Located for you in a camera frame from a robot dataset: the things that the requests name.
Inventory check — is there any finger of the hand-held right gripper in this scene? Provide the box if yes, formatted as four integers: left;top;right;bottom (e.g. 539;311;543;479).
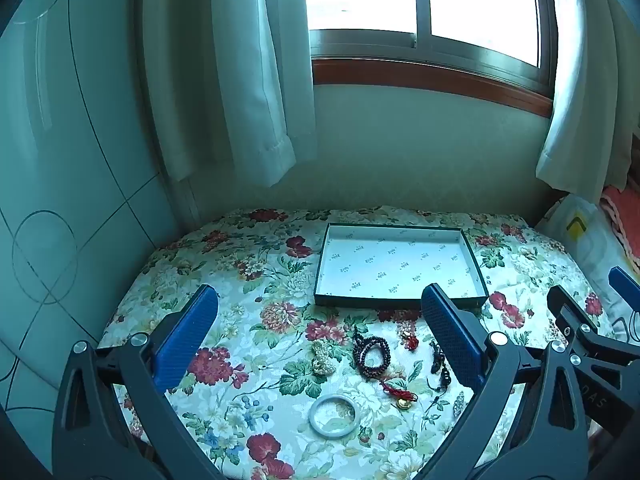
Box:
608;266;640;311
546;285;640;361

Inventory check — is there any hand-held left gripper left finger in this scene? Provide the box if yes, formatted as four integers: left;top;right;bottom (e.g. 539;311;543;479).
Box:
51;284;228;480

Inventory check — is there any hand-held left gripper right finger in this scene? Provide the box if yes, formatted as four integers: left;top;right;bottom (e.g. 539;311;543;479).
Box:
421;283;608;480

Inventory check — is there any black gourd pendant cord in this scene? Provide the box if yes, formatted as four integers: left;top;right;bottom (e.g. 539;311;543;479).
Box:
425;340;453;413

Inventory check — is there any red knot charm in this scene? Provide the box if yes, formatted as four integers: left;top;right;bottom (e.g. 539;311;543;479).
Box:
380;379;420;411

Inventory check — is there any shallow white green-edged box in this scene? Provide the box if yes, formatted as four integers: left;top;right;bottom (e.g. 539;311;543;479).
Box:
313;223;490;311

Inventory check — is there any dark red bead bracelet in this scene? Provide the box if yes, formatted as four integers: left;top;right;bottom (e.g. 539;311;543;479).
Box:
351;326;393;377

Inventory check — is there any pearl flower brooch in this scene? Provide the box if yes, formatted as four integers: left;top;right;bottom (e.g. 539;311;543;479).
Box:
309;340;337;376

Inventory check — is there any white jade bangle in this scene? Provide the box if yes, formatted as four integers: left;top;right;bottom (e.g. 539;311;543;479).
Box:
307;394;362;442

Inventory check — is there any small red gold charm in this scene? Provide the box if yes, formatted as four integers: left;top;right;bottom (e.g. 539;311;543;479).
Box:
397;327;421;353

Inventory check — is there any floral table cloth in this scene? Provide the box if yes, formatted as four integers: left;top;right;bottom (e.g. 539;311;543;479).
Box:
97;205;618;480

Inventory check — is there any white pillow with yellow print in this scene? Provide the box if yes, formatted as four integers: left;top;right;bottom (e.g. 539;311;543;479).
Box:
537;192;640;331

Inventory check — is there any pink knitted cloth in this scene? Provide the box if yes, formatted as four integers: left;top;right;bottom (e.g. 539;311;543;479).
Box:
600;185;640;276

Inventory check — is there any pale curtain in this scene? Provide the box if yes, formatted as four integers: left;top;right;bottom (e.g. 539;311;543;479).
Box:
535;0;640;206
140;0;321;188

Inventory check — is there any pale patterned wardrobe door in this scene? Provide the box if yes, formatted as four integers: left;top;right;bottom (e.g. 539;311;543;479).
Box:
0;0;176;461

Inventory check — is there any wooden window sill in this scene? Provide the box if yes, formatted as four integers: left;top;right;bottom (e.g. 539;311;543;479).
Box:
312;57;555;118

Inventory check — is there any window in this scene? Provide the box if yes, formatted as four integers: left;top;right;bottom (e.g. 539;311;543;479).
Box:
302;0;558;98

